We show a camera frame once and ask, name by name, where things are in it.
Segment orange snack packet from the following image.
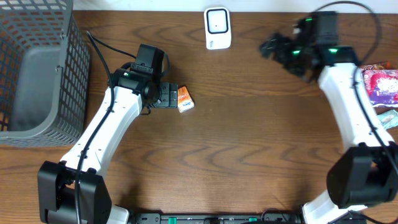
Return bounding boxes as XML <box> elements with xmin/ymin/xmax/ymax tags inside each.
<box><xmin>177</xmin><ymin>86</ymin><xmax>195</xmax><ymax>113</ymax></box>

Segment red-brown candy bar wrapper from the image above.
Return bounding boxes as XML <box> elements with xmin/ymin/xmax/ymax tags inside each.
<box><xmin>360</xmin><ymin>61</ymin><xmax>391</xmax><ymax>71</ymax></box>

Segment purple snack box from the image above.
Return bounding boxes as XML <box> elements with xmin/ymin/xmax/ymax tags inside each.
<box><xmin>363</xmin><ymin>70</ymin><xmax>398</xmax><ymax>108</ymax></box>

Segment teal snack packet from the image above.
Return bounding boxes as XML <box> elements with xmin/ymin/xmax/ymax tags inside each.
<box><xmin>377</xmin><ymin>110</ymin><xmax>398</xmax><ymax>129</ymax></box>

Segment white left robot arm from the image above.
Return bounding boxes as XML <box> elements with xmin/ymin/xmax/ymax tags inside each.
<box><xmin>37</xmin><ymin>44</ymin><xmax>178</xmax><ymax>224</ymax></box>

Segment white barcode scanner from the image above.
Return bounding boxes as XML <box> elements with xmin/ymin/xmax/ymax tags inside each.
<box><xmin>203</xmin><ymin>7</ymin><xmax>232</xmax><ymax>50</ymax></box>

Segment grey plastic mesh basket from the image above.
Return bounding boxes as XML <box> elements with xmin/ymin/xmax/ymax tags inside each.
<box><xmin>1</xmin><ymin>0</ymin><xmax>90</xmax><ymax>147</ymax></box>

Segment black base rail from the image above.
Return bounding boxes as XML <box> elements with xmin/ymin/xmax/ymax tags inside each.
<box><xmin>127</xmin><ymin>210</ymin><xmax>305</xmax><ymax>224</ymax></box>

